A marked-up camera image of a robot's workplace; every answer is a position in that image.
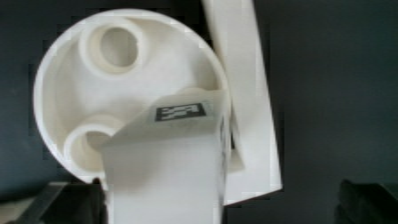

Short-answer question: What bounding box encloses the white right fence bar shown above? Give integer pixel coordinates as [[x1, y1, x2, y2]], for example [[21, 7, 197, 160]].
[[202, 0, 282, 205]]

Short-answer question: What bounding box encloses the white round stool seat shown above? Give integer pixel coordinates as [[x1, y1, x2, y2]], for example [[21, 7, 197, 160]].
[[33, 9, 227, 182]]

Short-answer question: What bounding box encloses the white stool leg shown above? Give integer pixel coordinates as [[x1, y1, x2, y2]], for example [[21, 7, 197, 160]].
[[101, 90, 229, 224]]

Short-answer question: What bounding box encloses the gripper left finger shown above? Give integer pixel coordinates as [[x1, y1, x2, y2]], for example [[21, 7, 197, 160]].
[[16, 182, 106, 224]]

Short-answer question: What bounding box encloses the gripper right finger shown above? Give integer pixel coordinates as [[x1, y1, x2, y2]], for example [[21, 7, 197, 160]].
[[334, 180, 398, 224]]

